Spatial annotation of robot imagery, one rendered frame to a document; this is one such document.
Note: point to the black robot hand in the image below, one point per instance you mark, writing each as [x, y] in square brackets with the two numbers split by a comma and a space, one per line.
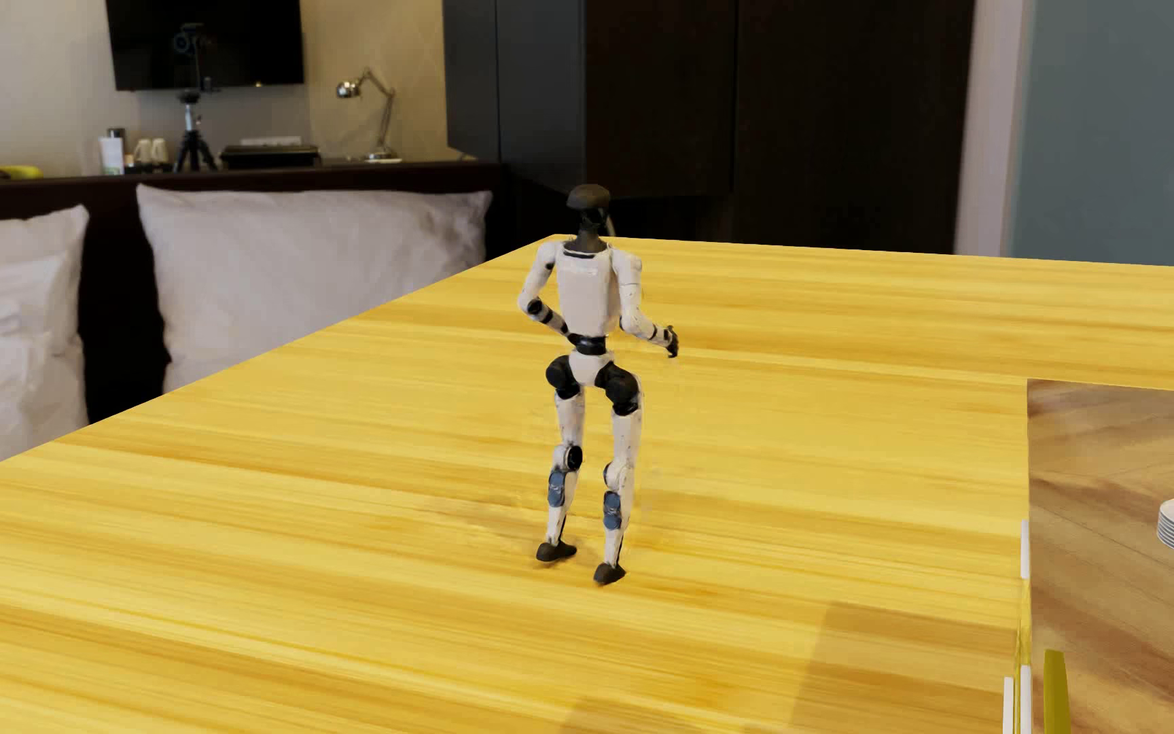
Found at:
[671, 343]

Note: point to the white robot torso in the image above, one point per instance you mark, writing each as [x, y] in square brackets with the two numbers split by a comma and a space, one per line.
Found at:
[587, 291]

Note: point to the white robot left leg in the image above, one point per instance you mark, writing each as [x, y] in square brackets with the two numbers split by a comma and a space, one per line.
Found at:
[564, 459]

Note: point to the black robot head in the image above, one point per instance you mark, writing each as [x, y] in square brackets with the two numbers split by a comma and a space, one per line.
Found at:
[588, 204]

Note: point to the dark wooden wardrobe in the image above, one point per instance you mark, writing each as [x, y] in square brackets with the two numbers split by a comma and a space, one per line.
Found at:
[709, 112]

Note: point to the silver desk lamp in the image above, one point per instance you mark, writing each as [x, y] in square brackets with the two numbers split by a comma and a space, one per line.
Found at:
[373, 107]

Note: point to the large white pillow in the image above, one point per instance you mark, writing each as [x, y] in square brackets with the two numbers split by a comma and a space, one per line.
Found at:
[291, 270]

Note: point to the black flat box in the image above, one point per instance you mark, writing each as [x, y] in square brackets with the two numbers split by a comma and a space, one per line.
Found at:
[269, 156]

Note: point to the frosted glass door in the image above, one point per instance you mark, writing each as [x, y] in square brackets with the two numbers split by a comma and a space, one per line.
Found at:
[1127, 127]

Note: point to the yellow-green flat stick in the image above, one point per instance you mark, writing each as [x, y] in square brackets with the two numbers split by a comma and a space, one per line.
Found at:
[1056, 693]

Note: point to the white mug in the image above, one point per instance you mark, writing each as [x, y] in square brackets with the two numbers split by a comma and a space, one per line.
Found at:
[143, 153]
[159, 152]

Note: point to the white cylindrical bottle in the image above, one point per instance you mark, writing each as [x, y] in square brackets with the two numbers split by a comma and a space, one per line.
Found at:
[112, 153]

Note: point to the yellow object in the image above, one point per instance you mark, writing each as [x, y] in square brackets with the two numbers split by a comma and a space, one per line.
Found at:
[20, 171]

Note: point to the black camera tripod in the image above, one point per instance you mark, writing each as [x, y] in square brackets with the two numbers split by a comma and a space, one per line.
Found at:
[193, 130]

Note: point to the black wall television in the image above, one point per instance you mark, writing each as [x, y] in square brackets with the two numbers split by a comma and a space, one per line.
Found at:
[204, 43]

